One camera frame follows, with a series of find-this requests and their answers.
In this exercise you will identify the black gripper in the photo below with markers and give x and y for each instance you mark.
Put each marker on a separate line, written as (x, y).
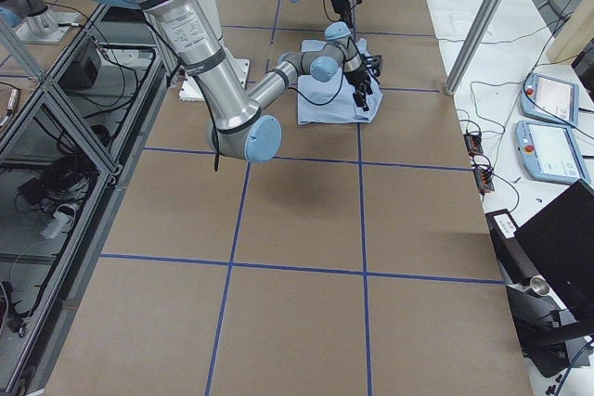
(357, 80)
(340, 6)

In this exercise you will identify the light blue t-shirt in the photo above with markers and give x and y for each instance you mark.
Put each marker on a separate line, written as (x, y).
(332, 102)

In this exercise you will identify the brown paper table cover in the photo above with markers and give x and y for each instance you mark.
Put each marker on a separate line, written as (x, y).
(357, 262)

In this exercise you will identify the near teach pendant tablet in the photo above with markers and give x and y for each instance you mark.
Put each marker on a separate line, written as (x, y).
(550, 153)

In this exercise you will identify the teach pendant tablet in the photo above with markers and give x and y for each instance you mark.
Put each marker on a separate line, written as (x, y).
(550, 99)
(550, 153)

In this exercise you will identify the far teach pendant tablet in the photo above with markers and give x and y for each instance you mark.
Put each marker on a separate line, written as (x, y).
(550, 99)

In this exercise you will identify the aluminium frame post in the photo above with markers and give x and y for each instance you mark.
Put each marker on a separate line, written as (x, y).
(484, 15)

